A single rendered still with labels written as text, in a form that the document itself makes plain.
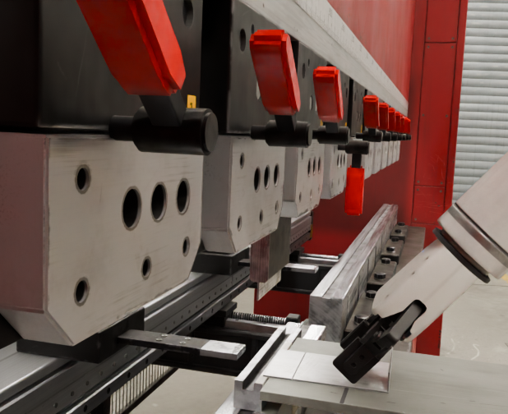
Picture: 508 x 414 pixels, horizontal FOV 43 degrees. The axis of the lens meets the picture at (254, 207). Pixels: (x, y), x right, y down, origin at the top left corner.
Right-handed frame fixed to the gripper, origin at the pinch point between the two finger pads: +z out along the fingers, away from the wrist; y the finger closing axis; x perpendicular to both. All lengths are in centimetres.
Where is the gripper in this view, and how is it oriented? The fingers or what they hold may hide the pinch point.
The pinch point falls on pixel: (357, 352)
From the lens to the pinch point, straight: 71.9
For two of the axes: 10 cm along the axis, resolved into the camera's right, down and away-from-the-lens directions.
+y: -2.5, 1.0, -9.6
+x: 7.1, 7.0, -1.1
